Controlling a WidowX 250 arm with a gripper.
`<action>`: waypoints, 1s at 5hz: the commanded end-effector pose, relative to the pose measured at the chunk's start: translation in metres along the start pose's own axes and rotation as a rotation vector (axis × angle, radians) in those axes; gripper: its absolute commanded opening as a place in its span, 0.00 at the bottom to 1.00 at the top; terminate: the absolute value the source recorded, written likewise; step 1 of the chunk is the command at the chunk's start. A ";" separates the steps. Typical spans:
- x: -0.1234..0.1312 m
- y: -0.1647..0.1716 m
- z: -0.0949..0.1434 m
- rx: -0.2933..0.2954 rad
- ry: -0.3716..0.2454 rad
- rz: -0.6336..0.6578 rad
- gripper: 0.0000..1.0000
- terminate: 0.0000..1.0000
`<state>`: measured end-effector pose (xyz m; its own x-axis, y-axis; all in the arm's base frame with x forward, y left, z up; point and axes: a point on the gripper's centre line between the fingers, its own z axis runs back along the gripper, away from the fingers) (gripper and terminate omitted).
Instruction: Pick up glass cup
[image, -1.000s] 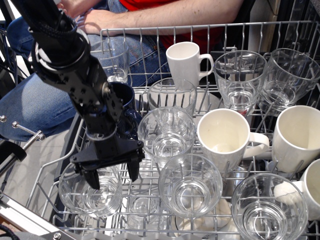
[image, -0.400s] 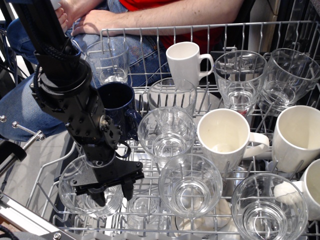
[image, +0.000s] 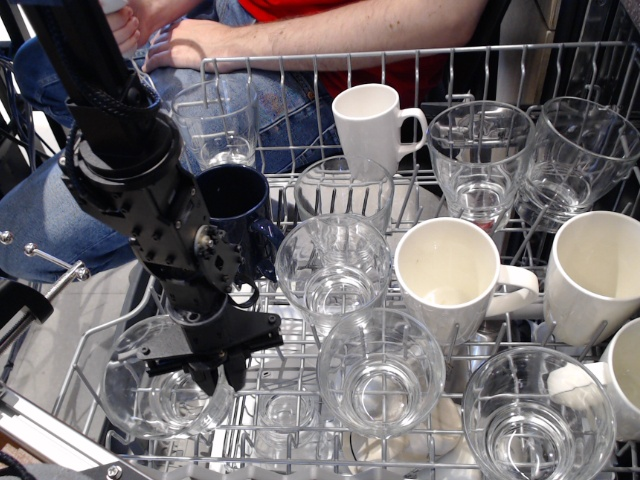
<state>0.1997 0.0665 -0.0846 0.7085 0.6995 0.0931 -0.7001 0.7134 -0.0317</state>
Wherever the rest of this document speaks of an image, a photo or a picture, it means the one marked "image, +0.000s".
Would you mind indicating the small lower glass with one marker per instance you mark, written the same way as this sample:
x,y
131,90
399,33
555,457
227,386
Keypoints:
x,y
284,420

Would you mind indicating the back left tall glass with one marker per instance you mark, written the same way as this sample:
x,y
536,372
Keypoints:
x,y
218,121

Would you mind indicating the small white mug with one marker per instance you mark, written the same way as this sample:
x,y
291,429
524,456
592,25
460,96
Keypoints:
x,y
368,119

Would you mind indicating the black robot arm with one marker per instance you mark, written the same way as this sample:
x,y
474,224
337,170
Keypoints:
x,y
122,166

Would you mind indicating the dark blue mug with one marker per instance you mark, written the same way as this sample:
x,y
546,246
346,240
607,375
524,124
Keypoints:
x,y
238,201

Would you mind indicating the right white mug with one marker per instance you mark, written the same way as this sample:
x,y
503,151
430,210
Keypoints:
x,y
591,286

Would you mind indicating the person in jeans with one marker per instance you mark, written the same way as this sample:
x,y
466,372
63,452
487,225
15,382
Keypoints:
x,y
296,126

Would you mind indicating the large cream mug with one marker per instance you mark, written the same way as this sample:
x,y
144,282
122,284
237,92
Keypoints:
x,y
451,278

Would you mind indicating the white mug at edge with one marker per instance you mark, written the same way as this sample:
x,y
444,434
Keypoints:
x,y
618,373

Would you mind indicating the person hand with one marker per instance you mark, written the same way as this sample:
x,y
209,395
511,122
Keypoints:
x,y
185,44

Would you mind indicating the grey wire dishwasher rack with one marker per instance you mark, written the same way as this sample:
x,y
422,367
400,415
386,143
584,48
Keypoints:
x,y
526,76

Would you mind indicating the metal clamp with black handle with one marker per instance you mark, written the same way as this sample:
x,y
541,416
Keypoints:
x,y
22,304

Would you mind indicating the person forearm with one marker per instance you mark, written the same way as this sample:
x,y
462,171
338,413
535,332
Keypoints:
x,y
314,41

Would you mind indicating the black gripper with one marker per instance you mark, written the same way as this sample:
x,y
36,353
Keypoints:
x,y
199,343

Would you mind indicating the glass cup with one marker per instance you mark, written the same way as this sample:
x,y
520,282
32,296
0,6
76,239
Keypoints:
x,y
581,151
170,405
480,152
380,373
536,413
337,185
331,266

